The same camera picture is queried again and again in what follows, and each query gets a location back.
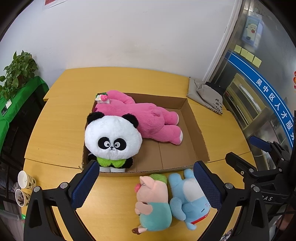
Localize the wooden desk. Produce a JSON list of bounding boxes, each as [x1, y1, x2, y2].
[[23, 67, 259, 241]]

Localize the cartoon door poster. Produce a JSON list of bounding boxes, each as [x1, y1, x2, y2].
[[240, 16, 264, 48]]

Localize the blue plush toy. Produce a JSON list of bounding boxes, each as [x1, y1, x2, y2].
[[168, 169, 211, 231]]

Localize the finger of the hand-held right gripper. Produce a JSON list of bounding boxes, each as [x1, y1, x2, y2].
[[248, 136, 292, 161], [225, 152, 282, 184]]

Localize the printed grey canvas bag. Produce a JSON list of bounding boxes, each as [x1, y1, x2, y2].
[[196, 84, 223, 115]]

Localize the large potted plant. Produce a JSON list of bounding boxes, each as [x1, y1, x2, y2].
[[0, 50, 39, 100]]

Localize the person's right forearm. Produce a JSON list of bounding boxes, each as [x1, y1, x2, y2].
[[269, 204, 296, 241]]

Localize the grey folded cloth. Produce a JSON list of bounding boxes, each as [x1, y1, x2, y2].
[[186, 77, 208, 102]]

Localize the panda plush toy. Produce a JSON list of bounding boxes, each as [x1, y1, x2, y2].
[[84, 112, 143, 173]]

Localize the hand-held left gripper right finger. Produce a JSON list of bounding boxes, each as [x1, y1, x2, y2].
[[193, 161, 271, 241]]

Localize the white patterned cup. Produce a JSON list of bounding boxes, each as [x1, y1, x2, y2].
[[18, 170, 37, 189], [15, 189, 31, 208]]

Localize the green tablecloth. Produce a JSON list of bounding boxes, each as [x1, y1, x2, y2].
[[0, 76, 49, 151]]

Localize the blue door banner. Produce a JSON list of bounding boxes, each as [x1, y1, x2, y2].
[[228, 52, 296, 151]]

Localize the black storage crates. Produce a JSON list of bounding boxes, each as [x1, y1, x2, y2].
[[0, 88, 50, 163]]

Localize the pink pig plush toy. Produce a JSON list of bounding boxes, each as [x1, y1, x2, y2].
[[132, 173, 173, 234]]

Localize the cardboard box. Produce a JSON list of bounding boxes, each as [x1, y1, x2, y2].
[[81, 92, 210, 178]]

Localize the pink bear plush toy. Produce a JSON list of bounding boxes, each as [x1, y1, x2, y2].
[[95, 90, 184, 146]]

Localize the red wall notice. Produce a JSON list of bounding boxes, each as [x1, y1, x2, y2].
[[42, 0, 70, 10]]

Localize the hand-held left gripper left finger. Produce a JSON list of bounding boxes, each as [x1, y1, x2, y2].
[[23, 160, 100, 241]]

